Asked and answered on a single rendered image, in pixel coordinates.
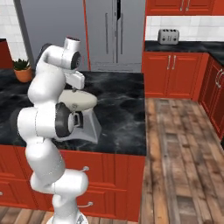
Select silver toaster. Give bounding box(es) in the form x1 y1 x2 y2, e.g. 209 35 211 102
157 28 180 46

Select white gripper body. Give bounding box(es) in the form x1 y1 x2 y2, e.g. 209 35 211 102
64 71 86 90

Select green plant in terracotta pot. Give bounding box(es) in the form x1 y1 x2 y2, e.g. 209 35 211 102
12 58 33 84

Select red wall cupboards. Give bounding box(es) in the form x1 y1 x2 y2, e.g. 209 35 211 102
144 0 224 17

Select red base cupboards run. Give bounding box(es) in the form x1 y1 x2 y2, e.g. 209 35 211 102
142 51 224 142

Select red drawer front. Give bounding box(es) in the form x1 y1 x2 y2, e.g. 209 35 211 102
76 189 130 219
0 177 39 210
59 150 130 191

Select grey steel fridge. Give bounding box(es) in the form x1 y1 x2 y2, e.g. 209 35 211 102
14 0 147 73

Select cream stand mixer head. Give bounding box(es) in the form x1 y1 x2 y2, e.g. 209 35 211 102
58 89 99 112

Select red island cabinet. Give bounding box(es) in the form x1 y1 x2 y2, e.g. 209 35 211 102
0 143 146 223

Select red side cabinet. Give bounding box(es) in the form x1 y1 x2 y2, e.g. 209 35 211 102
0 38 14 70

